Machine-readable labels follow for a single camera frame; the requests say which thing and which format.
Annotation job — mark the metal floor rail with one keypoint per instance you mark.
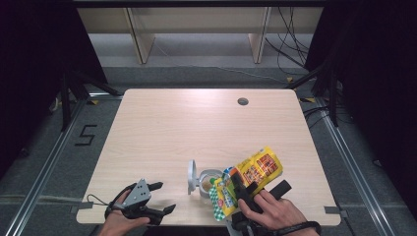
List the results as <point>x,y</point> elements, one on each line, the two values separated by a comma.
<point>354,164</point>
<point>49,164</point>

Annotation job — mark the yellow seasoning bag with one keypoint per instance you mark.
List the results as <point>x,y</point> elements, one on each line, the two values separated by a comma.
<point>262,167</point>

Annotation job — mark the person's left hand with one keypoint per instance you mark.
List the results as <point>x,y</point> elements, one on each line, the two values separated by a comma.
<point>114,226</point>

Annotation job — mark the black curtain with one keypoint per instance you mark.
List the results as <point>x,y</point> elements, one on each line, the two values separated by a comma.
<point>377,82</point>
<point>32,65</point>

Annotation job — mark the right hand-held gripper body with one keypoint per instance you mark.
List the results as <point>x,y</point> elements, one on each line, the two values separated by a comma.
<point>244,226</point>

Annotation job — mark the grey tape piece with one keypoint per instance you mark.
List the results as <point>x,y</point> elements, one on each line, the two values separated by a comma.
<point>334,210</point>
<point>85,205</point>

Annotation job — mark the person's right hand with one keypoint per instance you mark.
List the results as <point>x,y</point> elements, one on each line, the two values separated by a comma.
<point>278,213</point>

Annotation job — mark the black metal stand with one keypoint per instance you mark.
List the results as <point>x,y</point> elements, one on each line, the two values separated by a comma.
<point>67,98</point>
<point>332,95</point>

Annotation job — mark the grey round table grommet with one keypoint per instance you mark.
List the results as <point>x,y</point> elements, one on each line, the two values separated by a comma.
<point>243,101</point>

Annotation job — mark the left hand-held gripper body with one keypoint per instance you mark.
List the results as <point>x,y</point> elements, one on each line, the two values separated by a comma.
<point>137,195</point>

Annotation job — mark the clear jar with hinged lid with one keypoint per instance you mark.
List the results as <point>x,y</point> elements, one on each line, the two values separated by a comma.
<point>209,180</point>

